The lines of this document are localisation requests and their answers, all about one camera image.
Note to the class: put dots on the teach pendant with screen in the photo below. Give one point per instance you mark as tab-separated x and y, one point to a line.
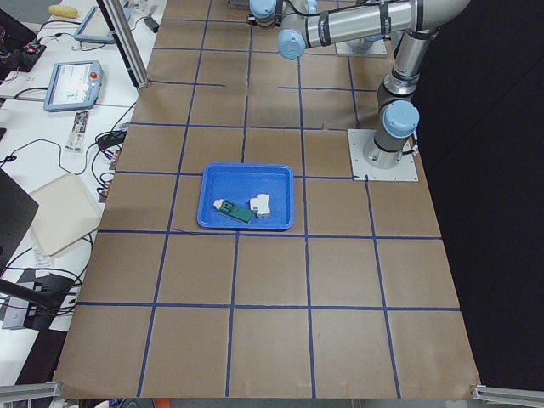
73	86

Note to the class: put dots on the aluminium frame post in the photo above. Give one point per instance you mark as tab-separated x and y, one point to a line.
117	23

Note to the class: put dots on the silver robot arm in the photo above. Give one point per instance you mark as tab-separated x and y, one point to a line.
303	27

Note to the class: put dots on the blue plastic tray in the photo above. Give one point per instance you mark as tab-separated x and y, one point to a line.
238	182

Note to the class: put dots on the green terminal block module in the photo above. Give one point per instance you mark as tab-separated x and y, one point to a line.
234	210

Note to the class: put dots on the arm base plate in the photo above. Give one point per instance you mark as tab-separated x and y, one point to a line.
370	163
362	48

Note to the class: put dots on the beige plastic tray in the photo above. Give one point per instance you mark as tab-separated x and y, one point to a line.
66	212

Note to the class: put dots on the white circuit breaker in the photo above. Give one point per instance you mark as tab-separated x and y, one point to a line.
259	204

